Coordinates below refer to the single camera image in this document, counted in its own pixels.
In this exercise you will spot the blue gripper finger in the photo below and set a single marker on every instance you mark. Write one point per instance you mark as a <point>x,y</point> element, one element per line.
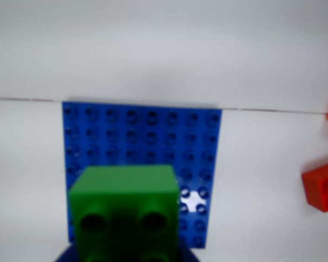
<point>188,253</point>
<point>67,255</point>

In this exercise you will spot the green 2x4 block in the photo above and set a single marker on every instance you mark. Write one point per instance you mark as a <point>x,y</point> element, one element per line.
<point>123,207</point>

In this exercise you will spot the red 2x2 block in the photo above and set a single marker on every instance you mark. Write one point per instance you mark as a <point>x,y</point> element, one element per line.
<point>322,188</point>

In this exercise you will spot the blue 8x8 stud baseplate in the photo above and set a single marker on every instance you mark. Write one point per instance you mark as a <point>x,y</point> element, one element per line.
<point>142,136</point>

